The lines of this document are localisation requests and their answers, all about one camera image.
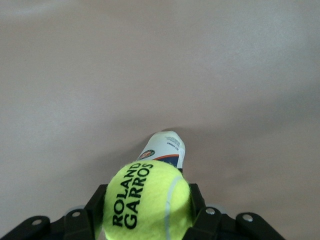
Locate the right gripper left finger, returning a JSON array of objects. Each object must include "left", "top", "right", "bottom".
[{"left": 0, "top": 184, "right": 109, "bottom": 240}]

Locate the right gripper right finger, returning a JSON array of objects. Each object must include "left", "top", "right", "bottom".
[{"left": 188, "top": 183, "right": 286, "bottom": 240}]

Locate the Roland Garros print tennis ball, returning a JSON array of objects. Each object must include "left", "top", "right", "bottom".
[{"left": 102, "top": 159, "right": 194, "bottom": 240}]

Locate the blue white tennis ball can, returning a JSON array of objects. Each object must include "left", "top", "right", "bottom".
[{"left": 136, "top": 130, "right": 187, "bottom": 176}]

